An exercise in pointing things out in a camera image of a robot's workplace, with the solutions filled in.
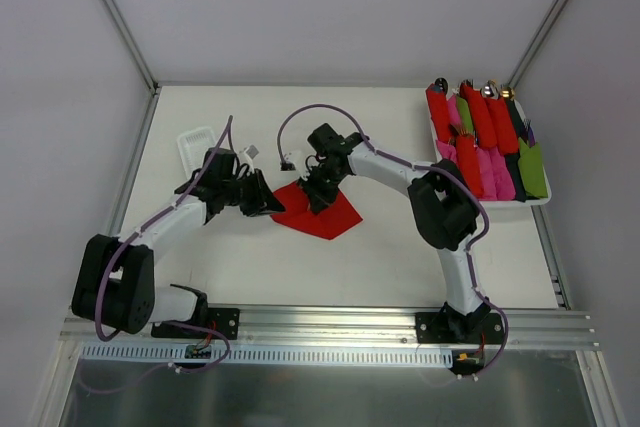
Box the red paper napkin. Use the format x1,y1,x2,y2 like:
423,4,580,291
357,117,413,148
271,182,362,240

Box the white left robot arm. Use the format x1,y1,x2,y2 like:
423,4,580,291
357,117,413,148
71,148,285,341

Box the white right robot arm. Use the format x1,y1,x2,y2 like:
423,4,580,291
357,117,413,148
299,123,491,343

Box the black rolled napkin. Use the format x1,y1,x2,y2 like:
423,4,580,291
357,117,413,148
504,99,534,202

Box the green rolled napkin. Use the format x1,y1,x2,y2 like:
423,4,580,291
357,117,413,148
518,139,548,198

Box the white perforated utensil basket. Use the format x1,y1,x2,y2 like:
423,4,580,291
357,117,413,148
176,126,217,179

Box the white tray of rolled napkins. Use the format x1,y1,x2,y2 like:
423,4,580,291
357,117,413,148
425,78,552,208

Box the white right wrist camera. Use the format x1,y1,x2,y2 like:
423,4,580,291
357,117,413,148
280,150,306,173

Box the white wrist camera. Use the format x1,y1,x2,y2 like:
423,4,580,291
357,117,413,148
238,144,259,168
280,150,306,173

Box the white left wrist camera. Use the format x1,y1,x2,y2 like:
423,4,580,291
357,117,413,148
238,144,259,168

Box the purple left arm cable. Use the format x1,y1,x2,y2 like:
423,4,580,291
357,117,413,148
74,115,236,393

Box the aluminium front rail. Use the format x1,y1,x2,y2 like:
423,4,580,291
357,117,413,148
59,300,601,351

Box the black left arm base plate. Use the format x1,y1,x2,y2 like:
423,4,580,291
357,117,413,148
151,305,240,340

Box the white slotted cable duct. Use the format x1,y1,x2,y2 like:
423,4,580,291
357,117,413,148
80,342,454,369

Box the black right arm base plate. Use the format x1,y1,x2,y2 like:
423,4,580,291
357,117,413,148
414,311,505,345

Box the left frame post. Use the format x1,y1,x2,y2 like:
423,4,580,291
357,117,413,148
99,0,159,95

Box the frame post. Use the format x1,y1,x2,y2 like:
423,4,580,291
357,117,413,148
99,0,159,95
507,0,571,88

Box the right frame post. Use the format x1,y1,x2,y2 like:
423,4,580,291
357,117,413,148
507,0,571,88

